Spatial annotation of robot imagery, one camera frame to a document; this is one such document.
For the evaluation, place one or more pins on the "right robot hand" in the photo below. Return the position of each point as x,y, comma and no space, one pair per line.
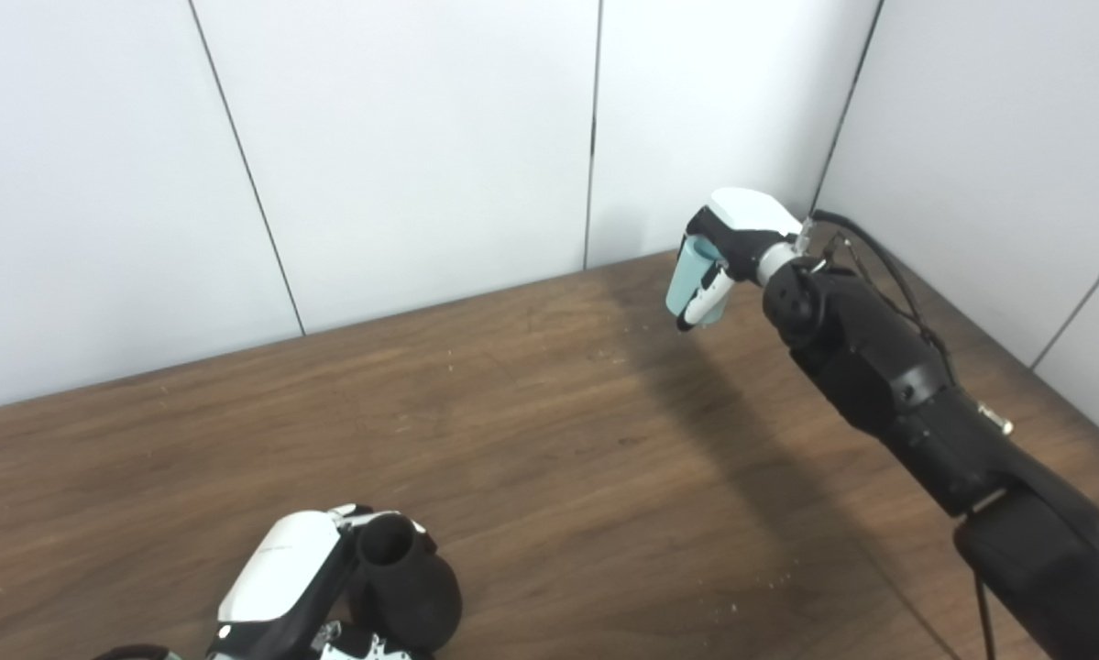
746,225

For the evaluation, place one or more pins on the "black funnel-shaped nozzle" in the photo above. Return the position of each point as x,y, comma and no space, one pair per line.
407,587

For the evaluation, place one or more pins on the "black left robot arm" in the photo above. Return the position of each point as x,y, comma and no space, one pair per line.
137,653

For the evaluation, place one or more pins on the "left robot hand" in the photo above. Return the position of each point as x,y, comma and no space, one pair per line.
279,577

